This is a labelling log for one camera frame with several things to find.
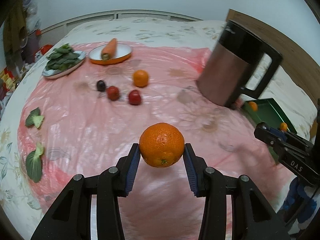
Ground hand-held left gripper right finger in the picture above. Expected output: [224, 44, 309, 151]
[183, 143, 292, 240]

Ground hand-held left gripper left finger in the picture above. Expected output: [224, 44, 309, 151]
[30, 143, 141, 240]

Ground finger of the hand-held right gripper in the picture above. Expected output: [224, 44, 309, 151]
[254, 122, 288, 153]
[271, 128, 314, 151]

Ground green rectangular tray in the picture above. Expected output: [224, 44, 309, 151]
[241, 98, 298, 134]

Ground red plum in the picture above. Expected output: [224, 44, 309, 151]
[128, 89, 142, 105]
[107, 86, 120, 101]

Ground brown and black electric kettle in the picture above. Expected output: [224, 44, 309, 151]
[196, 19, 283, 108]

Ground pink plastic sheet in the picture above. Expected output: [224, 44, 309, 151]
[17, 40, 298, 240]

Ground wooden headboard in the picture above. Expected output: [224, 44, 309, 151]
[226, 9, 320, 100]

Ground large bok choy leaf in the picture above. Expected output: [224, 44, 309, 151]
[26, 142, 45, 183]

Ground small bok choy leaf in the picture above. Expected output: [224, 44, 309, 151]
[25, 107, 45, 130]

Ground orange rimmed white plate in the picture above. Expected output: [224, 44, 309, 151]
[89, 43, 133, 66]

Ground white plate with dark rim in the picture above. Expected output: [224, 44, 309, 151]
[42, 51, 87, 79]

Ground carrot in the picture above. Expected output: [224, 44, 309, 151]
[101, 38, 117, 61]

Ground red bag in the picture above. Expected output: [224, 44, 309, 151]
[35, 44, 54, 58]

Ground yellow boxes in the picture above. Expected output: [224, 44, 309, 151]
[0, 67, 18, 90]

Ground purple bin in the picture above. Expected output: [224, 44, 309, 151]
[22, 32, 40, 63]

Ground olive brown coat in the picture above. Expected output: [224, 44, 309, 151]
[5, 2, 28, 50]

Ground clear plastic bags on rack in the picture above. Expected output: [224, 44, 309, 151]
[21, 0, 42, 33]

